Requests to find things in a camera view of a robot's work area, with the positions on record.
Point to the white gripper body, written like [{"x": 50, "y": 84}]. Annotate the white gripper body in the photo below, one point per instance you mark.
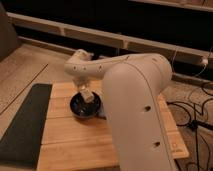
[{"x": 82, "y": 84}]

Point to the small white bottle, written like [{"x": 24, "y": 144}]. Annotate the small white bottle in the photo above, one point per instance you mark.
[{"x": 87, "y": 95}]

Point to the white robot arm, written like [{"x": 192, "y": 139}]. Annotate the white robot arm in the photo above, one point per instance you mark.
[{"x": 130, "y": 87}]

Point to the dark ceramic bowl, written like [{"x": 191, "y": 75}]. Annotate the dark ceramic bowl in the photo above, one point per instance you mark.
[{"x": 84, "y": 110}]

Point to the blue sponge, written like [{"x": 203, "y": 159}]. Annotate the blue sponge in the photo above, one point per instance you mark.
[{"x": 102, "y": 115}]

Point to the dark green mat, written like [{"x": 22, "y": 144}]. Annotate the dark green mat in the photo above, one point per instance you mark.
[{"x": 20, "y": 144}]

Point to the white wall plug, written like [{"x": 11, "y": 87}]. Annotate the white wall plug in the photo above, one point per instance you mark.
[{"x": 204, "y": 61}]

